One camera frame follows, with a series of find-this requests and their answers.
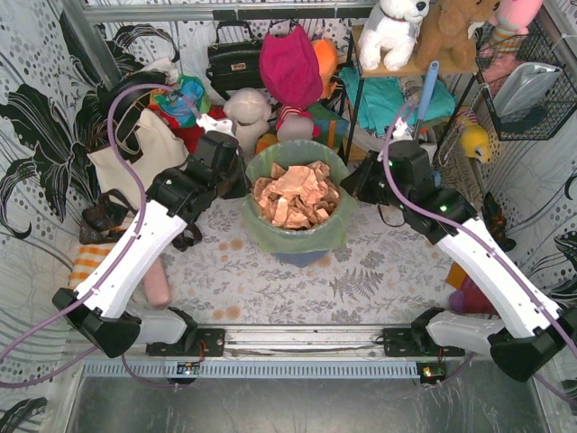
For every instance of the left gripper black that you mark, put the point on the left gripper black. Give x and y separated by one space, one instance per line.
235 179

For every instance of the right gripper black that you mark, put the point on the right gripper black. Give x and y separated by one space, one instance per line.
359 181

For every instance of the green trash bag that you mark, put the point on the green trash bag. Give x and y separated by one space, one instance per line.
327 236

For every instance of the blue trash bin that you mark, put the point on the blue trash bin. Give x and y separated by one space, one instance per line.
300 260

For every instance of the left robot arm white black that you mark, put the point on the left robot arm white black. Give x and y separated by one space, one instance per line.
98 307

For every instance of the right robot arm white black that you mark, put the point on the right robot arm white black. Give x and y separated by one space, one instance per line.
529 328

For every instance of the rainbow striped bag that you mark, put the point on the rainbow striped bag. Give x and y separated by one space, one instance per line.
332 129

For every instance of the magenta cloth bag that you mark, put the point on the magenta cloth bag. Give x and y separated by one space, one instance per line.
289 68

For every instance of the right white sneaker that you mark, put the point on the right white sneaker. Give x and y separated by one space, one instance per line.
427 140

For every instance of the white sheep plush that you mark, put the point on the white sheep plush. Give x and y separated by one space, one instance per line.
249 110

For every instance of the teal folded cloth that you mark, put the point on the teal folded cloth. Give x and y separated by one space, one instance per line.
382 98

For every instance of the pink white plush doll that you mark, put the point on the pink white plush doll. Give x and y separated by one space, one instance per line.
295 123

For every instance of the colourful printed cloth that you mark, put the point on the colourful printed cloth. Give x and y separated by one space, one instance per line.
175 107

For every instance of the yellow duck plush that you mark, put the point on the yellow duck plush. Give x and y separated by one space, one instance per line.
474 139

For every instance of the black leather handbag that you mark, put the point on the black leather handbag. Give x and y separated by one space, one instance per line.
234 66

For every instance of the black metal wooden shelf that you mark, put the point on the black metal wooden shelf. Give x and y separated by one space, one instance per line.
446 66

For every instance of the pink rolled cloth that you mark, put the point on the pink rolled cloth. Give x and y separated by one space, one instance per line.
156 285

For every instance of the brown patterned sandal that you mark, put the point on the brown patterned sandal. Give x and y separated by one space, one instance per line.
103 223

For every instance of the black orange toy figure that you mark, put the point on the black orange toy figure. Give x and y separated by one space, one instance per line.
496 223

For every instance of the orange plush toy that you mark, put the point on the orange plush toy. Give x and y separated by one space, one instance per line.
326 55

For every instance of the purple striped sock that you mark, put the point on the purple striped sock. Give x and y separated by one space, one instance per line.
467 298

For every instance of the white dog plush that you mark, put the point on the white dog plush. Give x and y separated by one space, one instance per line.
389 36

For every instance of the orange checkered towel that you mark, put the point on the orange checkered towel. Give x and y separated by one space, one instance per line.
87 260

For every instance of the brown teddy bear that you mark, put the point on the brown teddy bear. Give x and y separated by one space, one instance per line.
447 27

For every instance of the silver foil pouch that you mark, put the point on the silver foil pouch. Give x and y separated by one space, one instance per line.
524 87

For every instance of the pink plush toy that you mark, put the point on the pink plush toy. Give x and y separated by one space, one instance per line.
510 27

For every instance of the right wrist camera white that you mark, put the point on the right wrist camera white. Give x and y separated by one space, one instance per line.
400 131

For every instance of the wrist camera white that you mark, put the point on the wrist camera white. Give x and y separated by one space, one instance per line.
209 124
400 131

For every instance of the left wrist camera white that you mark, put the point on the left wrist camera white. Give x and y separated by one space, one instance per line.
209 124

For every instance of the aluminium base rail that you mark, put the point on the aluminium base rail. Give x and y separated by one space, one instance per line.
283 352

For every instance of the black wire basket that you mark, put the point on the black wire basket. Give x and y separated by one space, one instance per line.
542 121

